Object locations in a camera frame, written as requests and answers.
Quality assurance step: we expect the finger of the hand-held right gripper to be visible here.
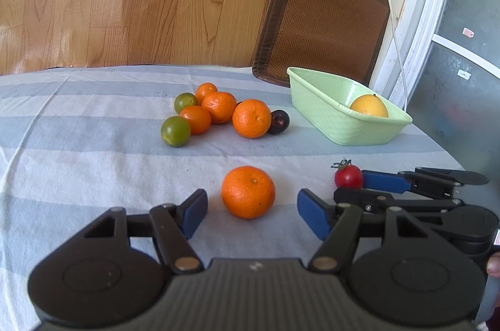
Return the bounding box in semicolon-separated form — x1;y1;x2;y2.
334;187;464;216
361;167;490;199

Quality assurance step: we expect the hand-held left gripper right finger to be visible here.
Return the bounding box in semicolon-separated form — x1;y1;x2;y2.
297;188;431;273

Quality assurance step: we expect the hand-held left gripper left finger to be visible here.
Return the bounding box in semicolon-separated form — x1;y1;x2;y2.
83;189;208;274

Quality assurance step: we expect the red cherry tomato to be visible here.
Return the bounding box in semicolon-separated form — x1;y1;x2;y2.
332;159;364;190

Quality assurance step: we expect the large orange tangerine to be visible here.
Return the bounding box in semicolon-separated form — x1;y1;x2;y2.
221;166;276;219

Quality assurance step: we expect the light green plastic basket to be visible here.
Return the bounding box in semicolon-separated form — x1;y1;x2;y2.
287;66;413;147

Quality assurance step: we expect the small green fruit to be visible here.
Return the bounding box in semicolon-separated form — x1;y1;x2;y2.
174;92;199;114
161;116;192;148

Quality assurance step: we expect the small oval orange tomato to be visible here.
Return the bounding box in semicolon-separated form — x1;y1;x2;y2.
180;105;212;135

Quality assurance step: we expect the dark purple plum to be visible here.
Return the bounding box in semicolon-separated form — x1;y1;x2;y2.
267;109;291;135

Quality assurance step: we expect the person's right hand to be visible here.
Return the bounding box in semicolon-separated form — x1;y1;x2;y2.
486;251;500;279

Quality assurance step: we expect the large yellow citrus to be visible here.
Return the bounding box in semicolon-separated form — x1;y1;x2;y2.
349;94;390;118

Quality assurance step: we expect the striped blue grey blanket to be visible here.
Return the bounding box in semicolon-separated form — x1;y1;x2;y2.
0;64;465;331

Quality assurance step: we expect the small round orange tomato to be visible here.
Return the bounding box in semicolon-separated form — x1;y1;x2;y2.
195;83;218;106

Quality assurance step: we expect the frosted glass door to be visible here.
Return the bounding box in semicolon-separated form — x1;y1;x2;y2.
406;0;500;175

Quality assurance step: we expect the brown woven seat mat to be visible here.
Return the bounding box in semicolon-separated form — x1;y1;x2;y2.
252;0;391;88

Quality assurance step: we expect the white power cable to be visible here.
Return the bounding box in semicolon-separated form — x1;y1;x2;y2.
375;0;409;112

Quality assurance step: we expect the white door frame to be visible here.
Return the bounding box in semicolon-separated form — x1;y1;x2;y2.
389;0;463;117

